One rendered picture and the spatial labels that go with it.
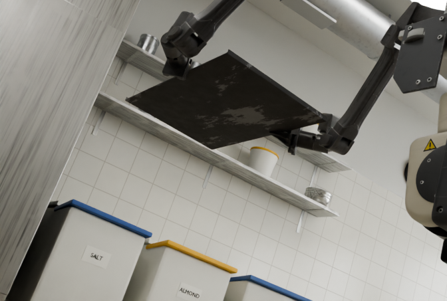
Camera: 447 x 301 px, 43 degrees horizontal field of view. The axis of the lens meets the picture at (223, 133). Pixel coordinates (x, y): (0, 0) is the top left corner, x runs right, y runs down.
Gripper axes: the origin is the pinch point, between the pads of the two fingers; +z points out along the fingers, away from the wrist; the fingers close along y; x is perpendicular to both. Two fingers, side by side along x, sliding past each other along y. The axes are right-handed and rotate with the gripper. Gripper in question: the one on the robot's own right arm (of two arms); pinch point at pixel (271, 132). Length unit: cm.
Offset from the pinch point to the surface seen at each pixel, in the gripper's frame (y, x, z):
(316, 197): 74, -277, -5
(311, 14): 167, -162, 24
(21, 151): -6, -82, 135
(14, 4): 64, -57, 161
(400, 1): 208, -184, -34
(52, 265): -51, -130, 118
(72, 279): -54, -140, 107
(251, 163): 76, -240, 48
